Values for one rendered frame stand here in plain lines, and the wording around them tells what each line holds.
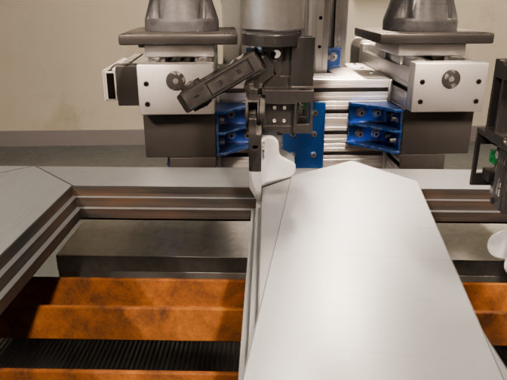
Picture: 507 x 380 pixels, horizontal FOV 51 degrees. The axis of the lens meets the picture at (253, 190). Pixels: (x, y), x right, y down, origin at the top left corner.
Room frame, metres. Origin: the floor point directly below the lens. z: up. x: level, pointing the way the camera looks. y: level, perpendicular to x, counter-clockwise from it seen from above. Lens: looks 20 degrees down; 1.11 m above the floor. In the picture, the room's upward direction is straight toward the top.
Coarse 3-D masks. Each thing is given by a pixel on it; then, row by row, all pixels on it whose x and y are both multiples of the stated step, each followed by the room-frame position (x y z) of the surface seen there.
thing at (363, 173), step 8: (320, 168) 0.78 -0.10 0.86; (328, 168) 0.78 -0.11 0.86; (336, 168) 0.78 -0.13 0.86; (344, 168) 0.78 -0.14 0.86; (352, 168) 0.78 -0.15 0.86; (360, 168) 0.78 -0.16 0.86; (368, 168) 0.78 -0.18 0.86; (376, 168) 0.78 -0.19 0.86; (312, 176) 0.74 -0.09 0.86; (320, 176) 0.74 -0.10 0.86; (328, 176) 0.74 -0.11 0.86; (336, 176) 0.74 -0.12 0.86; (344, 176) 0.74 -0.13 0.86; (352, 176) 0.74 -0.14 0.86; (360, 176) 0.74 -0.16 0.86; (368, 176) 0.74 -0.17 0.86; (376, 176) 0.74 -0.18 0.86; (384, 176) 0.74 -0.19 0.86; (392, 176) 0.74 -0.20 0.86; (400, 176) 0.74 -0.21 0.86
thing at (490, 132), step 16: (496, 64) 0.43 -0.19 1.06; (496, 80) 0.43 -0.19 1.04; (496, 96) 0.43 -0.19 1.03; (496, 112) 0.41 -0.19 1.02; (480, 128) 0.44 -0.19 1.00; (496, 128) 0.41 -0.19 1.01; (480, 144) 0.45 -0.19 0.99; (496, 144) 0.41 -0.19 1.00; (496, 160) 0.42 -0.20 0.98; (480, 176) 0.45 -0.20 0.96; (496, 176) 0.40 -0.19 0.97; (496, 192) 0.40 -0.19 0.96; (496, 208) 0.39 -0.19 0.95
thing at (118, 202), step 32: (96, 192) 0.70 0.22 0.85; (128, 192) 0.70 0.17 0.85; (160, 192) 0.70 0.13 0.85; (192, 192) 0.70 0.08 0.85; (224, 192) 0.70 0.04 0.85; (448, 192) 0.69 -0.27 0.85; (480, 192) 0.69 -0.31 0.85; (64, 224) 0.64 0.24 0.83; (256, 224) 0.60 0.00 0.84; (0, 256) 0.49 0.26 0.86; (32, 256) 0.54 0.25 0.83; (256, 256) 0.52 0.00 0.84; (0, 288) 0.47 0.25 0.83; (256, 288) 0.45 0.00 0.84; (256, 320) 0.40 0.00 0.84
